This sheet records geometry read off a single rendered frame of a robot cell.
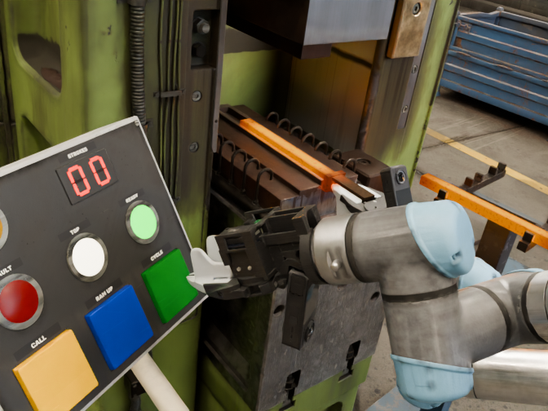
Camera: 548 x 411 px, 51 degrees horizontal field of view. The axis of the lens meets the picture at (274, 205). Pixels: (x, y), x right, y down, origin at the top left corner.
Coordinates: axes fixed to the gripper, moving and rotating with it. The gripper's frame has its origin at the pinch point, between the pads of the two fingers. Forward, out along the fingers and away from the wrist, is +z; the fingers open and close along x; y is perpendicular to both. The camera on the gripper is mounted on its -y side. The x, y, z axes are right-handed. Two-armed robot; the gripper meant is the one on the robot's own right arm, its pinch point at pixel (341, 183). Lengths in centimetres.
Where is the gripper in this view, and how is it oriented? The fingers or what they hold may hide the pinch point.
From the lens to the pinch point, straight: 113.1
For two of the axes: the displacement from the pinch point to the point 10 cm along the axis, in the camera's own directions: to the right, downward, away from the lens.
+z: -6.0, -4.6, 6.6
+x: 7.9, -2.2, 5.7
